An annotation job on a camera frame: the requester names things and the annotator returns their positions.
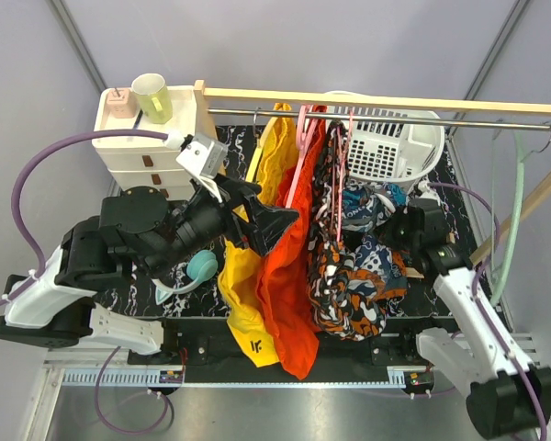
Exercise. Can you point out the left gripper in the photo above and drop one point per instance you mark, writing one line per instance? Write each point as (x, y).
(266, 225)

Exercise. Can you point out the blue patterned shorts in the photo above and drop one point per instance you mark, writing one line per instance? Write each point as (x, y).
(379, 271)

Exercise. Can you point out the mint green hanger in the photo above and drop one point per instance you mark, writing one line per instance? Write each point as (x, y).
(521, 157)

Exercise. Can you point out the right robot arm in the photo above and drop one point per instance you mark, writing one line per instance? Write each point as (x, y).
(505, 391)

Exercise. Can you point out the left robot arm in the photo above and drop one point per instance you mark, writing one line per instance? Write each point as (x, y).
(138, 229)

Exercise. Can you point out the yellow shorts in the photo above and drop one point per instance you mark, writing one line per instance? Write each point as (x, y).
(238, 278)

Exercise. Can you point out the thin pink hanger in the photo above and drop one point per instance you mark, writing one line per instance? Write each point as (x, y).
(343, 144)

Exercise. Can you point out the black orange patterned shorts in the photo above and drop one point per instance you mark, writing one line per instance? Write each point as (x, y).
(337, 310)

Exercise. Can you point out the teal headphones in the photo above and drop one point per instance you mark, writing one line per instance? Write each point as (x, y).
(200, 269)

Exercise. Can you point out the cream drawer unit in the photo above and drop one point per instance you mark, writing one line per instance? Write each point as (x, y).
(136, 161)

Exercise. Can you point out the wooden clothes rack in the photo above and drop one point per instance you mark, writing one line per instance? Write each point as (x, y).
(539, 195)

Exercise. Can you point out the white laundry basket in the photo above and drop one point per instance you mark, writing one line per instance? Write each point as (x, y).
(396, 153)

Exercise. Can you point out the blue pen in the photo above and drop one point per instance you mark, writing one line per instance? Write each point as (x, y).
(137, 122)

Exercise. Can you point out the green mug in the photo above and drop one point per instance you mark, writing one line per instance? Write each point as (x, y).
(153, 97)

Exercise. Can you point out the pink cube holder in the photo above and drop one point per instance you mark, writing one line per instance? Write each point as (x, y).
(121, 103)

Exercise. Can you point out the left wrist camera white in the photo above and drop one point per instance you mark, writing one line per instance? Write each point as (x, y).
(202, 158)

